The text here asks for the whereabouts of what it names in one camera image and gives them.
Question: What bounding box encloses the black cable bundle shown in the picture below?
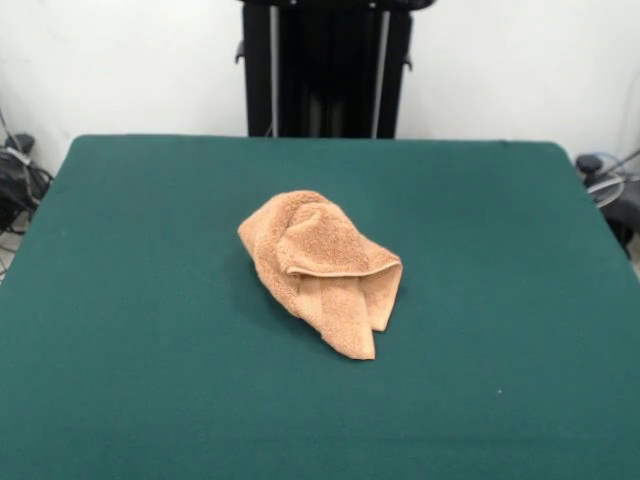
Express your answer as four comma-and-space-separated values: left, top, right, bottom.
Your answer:
0, 148, 55, 236

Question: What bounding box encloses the black equipment block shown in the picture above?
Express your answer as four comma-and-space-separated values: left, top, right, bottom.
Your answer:
597, 187, 640, 261

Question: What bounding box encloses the black robot pedestal frame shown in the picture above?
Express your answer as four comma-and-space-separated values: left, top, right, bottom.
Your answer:
234, 0, 436, 140

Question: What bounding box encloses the orange terry towel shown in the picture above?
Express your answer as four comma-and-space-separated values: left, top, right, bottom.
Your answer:
236, 189, 404, 361

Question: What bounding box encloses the dark green table cloth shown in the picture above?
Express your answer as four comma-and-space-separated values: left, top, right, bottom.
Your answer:
0, 133, 640, 480

